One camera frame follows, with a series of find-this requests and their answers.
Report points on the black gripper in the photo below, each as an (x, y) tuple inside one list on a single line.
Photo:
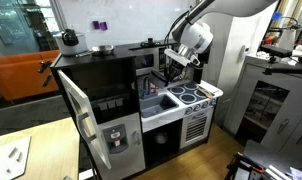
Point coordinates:
[(177, 70)]

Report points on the grey metal pot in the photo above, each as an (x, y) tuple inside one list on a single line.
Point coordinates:
[(158, 78)]

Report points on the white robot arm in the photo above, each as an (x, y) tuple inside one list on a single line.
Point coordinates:
[(197, 36)]

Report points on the grey plastic sink basin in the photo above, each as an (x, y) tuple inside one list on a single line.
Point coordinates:
[(157, 105)]

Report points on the black pot lid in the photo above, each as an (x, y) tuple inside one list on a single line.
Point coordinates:
[(150, 43)]

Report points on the black stovetop with burners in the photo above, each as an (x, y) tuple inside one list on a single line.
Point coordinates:
[(191, 92)]

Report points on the grey toy faucet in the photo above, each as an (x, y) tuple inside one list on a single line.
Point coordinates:
[(146, 83)]

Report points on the silver toy microwave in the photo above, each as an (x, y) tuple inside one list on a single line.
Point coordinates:
[(144, 70)]

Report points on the grey stove knob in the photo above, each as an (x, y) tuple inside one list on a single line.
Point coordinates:
[(189, 110), (204, 104), (212, 101), (197, 107)]

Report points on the wooden spoon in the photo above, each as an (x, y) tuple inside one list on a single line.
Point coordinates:
[(206, 93)]

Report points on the white toy oven door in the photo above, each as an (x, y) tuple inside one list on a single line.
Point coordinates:
[(196, 130)]

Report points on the silver toy kettle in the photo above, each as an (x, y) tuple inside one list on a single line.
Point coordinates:
[(161, 137)]

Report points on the white tall cabinet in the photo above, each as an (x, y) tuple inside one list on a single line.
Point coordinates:
[(234, 76)]

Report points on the whiteboard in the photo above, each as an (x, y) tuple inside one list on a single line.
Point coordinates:
[(131, 20)]

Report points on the silver frying pan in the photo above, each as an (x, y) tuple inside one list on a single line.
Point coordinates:
[(102, 50)]

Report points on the black white toy kitchen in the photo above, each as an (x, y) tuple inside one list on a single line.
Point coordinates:
[(91, 61)]

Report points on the white fridge door with dispenser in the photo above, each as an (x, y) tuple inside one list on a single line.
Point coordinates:
[(131, 153)]

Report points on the purple magnet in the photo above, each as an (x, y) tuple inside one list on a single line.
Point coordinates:
[(96, 25), (103, 26)]

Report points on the black orange tool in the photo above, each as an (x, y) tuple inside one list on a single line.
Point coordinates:
[(244, 166)]

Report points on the grey metal cabinet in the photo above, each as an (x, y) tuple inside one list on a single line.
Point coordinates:
[(291, 110)]

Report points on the wooden desk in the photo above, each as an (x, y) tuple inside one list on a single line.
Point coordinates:
[(51, 150)]

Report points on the orange sofa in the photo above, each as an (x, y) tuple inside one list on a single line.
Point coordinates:
[(17, 76)]

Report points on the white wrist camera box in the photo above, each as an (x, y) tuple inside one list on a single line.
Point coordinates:
[(181, 57)]

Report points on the black camera on stand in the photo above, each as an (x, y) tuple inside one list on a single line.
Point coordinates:
[(276, 51)]

